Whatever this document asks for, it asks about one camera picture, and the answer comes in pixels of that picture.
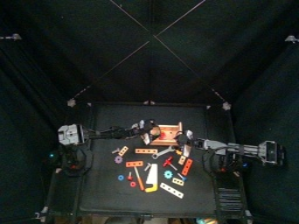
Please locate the red-orange holed bar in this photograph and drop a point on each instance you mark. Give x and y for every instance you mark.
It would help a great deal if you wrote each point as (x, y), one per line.
(187, 166)

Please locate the wooden toy toolbox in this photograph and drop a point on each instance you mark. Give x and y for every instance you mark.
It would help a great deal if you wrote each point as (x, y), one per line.
(168, 134)

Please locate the blue toy screw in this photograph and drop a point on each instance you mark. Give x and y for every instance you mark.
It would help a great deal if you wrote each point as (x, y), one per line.
(181, 177)

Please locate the purple toy gear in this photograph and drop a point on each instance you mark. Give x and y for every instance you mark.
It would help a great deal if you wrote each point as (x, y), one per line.
(117, 159)

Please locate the grey toy wrench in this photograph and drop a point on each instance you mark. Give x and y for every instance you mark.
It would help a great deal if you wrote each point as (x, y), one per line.
(163, 152)

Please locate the red toy nut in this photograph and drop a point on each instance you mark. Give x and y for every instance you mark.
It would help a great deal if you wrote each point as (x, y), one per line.
(132, 184)

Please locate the small yellow toy nut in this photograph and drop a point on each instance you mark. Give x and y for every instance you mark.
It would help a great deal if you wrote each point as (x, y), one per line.
(179, 152)

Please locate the blue toy gear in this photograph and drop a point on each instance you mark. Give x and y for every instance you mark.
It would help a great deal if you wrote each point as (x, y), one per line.
(168, 174)

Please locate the red toy screwdriver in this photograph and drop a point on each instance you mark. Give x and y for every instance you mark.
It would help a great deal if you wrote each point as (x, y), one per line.
(168, 162)

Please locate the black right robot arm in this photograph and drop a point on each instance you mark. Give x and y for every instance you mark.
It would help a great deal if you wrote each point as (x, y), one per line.
(240, 150)

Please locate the metal frame bracket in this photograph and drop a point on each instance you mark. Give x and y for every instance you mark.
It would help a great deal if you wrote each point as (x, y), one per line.
(291, 38)
(225, 105)
(148, 102)
(40, 215)
(13, 37)
(71, 102)

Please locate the red toy piece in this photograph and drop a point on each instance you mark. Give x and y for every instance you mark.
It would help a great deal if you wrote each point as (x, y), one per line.
(163, 135)

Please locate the grey toy bolt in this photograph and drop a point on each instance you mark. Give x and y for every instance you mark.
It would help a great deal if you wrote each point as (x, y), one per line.
(147, 166)
(115, 151)

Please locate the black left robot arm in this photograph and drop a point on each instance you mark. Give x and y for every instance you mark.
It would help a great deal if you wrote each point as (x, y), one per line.
(100, 134)

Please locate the orange toy hammer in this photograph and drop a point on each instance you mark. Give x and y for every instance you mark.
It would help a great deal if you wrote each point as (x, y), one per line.
(137, 175)

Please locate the blue toy nut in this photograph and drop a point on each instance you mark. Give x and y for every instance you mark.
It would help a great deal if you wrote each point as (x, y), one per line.
(120, 177)

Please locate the red toy screw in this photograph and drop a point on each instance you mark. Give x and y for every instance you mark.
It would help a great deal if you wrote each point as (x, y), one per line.
(129, 176)

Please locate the short yellow holed bar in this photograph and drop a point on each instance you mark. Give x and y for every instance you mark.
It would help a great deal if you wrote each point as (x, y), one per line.
(177, 181)

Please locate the long white holed bar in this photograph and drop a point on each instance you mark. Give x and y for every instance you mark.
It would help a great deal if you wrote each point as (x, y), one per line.
(171, 190)

